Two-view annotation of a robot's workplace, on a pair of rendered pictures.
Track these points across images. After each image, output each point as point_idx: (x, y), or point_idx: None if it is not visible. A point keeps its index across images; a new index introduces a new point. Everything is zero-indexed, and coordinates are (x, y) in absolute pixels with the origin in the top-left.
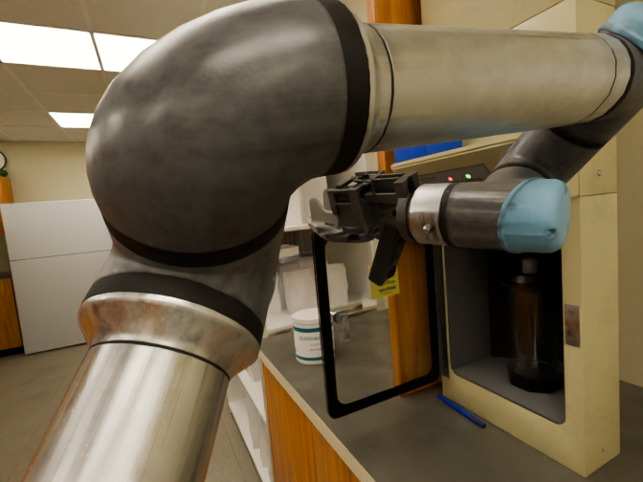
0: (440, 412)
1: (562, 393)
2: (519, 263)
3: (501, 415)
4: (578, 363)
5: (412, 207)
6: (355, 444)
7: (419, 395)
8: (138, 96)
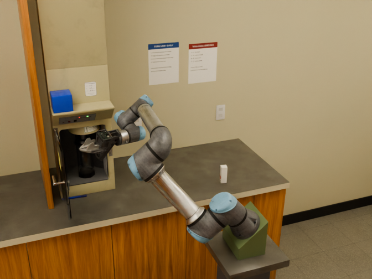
0: (71, 202)
1: (96, 172)
2: (66, 134)
3: (89, 189)
4: (112, 160)
5: (123, 138)
6: (75, 223)
7: (56, 203)
8: (170, 145)
